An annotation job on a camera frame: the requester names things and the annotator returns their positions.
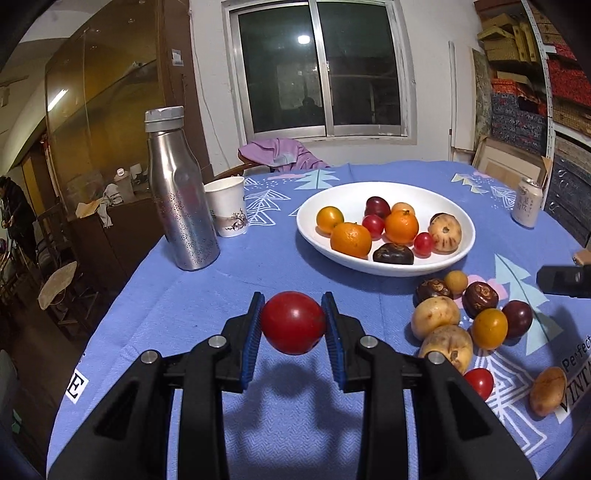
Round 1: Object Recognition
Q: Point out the wooden armchair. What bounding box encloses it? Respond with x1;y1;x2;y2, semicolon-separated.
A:
215;161;259;181

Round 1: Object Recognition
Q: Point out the white plate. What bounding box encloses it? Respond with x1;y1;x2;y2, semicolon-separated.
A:
296;181;476;278

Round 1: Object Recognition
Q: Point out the dark brown wrinkled fruit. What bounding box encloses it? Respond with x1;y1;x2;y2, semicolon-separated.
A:
372;243;415;265

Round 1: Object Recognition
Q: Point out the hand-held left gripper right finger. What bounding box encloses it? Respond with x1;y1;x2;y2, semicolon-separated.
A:
321;292;536;480

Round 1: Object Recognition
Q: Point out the white rag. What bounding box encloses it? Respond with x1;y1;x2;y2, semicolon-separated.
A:
95;184;123;227

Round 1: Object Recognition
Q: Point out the tangerine with green stem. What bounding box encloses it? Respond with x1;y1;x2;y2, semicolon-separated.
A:
330;222;373;258

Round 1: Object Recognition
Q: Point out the dark brown patterned fruit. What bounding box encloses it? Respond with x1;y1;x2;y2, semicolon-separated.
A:
462;281;500;319

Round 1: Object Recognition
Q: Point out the small yellow fruit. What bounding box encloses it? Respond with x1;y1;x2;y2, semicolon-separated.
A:
444;270;469;295

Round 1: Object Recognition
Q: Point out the white paper cup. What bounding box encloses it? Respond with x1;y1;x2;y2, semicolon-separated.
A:
204;176;250;238

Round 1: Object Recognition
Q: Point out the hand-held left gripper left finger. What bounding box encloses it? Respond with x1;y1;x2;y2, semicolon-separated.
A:
48;292;266;480

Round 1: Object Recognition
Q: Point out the yellow orange tomato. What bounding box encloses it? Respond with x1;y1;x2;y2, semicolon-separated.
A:
471;308;509;350

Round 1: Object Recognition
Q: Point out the brown oval fruit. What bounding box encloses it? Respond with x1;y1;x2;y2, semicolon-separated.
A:
529;366;568;417

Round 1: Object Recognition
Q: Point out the pale yellow potato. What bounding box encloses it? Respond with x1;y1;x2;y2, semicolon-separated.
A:
411;296;461;340

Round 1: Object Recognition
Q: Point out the low wooden sideboard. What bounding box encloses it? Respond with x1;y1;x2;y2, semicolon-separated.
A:
69;185;167;296

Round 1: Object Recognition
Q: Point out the blue printed tablecloth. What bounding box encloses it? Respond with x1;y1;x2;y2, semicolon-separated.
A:
46;160;591;480

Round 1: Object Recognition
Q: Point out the tall wooden glass cabinet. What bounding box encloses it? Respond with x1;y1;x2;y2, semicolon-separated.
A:
44;0;215;195

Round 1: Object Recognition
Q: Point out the dark brown round fruit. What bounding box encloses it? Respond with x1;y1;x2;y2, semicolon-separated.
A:
416;278;453;305

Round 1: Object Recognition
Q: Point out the beige round spotted fruit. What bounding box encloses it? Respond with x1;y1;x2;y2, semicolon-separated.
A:
428;213;463;254

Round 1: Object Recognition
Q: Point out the pale drink can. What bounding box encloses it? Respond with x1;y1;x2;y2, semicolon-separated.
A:
511;176;544;228

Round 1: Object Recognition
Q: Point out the stack of patterned boxes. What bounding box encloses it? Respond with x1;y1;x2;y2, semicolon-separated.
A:
475;0;591;241

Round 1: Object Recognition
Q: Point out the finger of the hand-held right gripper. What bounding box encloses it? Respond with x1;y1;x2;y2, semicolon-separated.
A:
536;265;591;298

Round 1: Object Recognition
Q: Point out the small red tomato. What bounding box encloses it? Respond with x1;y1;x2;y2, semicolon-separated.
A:
463;368;495;402

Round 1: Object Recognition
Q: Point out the dark red plum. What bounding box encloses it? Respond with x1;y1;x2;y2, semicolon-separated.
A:
365;196;391;219

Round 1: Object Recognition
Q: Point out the beige cushioned chair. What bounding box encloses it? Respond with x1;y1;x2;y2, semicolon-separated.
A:
34;205;100;333

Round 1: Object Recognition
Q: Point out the silver metal bottle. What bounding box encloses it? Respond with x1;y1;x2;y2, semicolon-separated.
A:
144;106;221;271

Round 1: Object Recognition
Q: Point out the purple cloth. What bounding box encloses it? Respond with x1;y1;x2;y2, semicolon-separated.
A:
238;137;331;174

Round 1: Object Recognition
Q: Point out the sliding window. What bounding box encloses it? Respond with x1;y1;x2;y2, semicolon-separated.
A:
222;0;419;144

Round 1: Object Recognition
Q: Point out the white metal shelf rack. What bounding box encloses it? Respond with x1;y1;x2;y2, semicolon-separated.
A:
522;0;591;217

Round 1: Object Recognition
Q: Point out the yellow orange round fruit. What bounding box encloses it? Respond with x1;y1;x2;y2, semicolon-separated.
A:
316;206;345;234

